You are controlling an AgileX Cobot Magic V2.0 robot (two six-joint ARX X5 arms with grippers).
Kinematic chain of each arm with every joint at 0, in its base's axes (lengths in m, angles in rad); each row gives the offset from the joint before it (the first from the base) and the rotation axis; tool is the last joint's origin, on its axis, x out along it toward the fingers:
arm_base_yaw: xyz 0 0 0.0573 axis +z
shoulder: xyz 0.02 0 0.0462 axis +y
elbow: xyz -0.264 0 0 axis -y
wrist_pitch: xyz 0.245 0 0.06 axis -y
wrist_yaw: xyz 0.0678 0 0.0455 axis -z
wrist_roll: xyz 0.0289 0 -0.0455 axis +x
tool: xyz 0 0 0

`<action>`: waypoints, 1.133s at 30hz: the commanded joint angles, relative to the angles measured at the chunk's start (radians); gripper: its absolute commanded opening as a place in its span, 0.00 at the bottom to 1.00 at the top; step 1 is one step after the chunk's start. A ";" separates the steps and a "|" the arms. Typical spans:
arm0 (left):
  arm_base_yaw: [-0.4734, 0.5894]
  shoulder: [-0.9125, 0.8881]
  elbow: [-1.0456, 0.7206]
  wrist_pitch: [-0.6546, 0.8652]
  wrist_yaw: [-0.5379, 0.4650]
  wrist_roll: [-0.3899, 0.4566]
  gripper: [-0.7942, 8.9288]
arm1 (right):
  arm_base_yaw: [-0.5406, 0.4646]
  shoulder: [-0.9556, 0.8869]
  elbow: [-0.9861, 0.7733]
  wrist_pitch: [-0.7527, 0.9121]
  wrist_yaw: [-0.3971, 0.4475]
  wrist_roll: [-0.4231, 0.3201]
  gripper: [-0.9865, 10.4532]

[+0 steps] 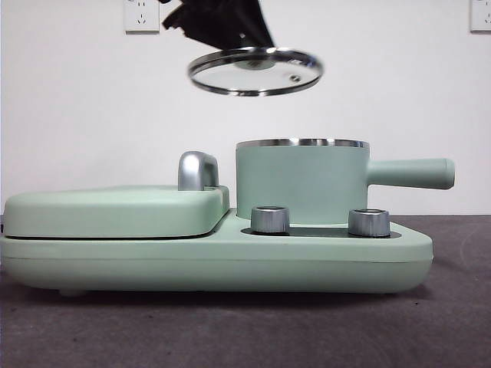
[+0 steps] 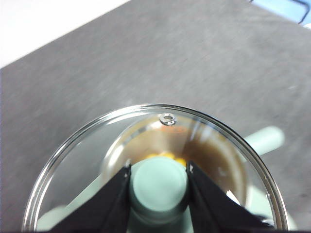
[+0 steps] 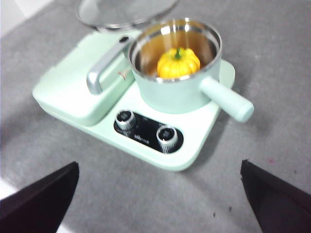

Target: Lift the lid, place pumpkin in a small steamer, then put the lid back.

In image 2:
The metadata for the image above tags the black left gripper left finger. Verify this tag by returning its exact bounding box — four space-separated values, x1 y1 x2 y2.
48 163 132 233

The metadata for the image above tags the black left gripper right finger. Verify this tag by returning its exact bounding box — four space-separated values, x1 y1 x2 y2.
186 160 275 233

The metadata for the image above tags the glass lid with mint knob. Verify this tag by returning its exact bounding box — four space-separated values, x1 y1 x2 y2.
21 103 290 233

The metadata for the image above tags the yellow pumpkin with green stem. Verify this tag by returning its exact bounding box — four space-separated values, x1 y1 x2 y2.
145 150 187 166

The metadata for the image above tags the mint green breakfast machine base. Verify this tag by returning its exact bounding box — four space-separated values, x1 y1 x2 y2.
36 177 298 233

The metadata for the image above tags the mint green pot with handle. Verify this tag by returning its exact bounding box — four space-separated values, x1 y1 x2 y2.
101 120 285 212

